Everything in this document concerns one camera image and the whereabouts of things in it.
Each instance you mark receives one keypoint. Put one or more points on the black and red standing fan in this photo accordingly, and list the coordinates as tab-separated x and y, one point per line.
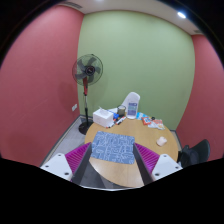
86	71

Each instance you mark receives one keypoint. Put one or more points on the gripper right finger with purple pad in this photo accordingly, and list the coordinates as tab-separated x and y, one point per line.
153	166

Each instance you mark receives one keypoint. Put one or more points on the white plastic jug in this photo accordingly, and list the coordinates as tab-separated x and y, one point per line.
131	103

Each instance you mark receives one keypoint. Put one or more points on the blue snack packet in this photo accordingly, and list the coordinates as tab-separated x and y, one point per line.
140	116

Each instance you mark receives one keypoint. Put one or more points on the white wall socket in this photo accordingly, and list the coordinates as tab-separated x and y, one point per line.
74	107

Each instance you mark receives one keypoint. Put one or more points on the dark glass jar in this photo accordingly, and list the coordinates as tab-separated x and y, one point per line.
121	110

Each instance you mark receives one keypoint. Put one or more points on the red and black marker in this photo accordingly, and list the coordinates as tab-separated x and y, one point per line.
120	121

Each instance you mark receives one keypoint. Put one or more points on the black office chair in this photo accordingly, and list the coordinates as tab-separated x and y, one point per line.
195	155

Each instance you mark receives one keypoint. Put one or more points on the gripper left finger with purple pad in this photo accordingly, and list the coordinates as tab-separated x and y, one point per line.
70	166

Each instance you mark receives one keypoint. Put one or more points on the orange snack packet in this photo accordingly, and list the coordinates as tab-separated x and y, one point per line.
153	123

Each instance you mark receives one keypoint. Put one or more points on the blue patterned mouse pad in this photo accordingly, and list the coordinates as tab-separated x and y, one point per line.
113	147

